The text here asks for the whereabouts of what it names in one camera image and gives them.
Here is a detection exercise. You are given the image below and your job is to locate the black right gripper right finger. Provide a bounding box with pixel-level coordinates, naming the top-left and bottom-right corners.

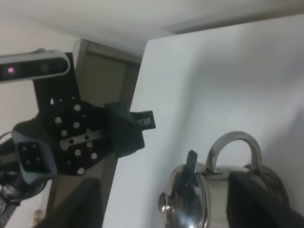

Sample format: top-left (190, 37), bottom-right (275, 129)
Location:
top-left (226, 171), bottom-right (304, 228)

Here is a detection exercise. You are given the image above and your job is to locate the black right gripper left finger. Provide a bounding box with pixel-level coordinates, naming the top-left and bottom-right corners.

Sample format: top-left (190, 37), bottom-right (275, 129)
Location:
top-left (35, 178), bottom-right (104, 228)

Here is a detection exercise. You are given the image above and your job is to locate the stainless steel teapot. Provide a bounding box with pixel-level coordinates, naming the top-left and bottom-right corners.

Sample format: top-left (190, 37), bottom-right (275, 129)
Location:
top-left (158, 131), bottom-right (292, 228)

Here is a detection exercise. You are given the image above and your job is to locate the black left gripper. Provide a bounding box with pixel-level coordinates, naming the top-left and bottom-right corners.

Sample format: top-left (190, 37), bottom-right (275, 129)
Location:
top-left (12, 53), bottom-right (156, 176)

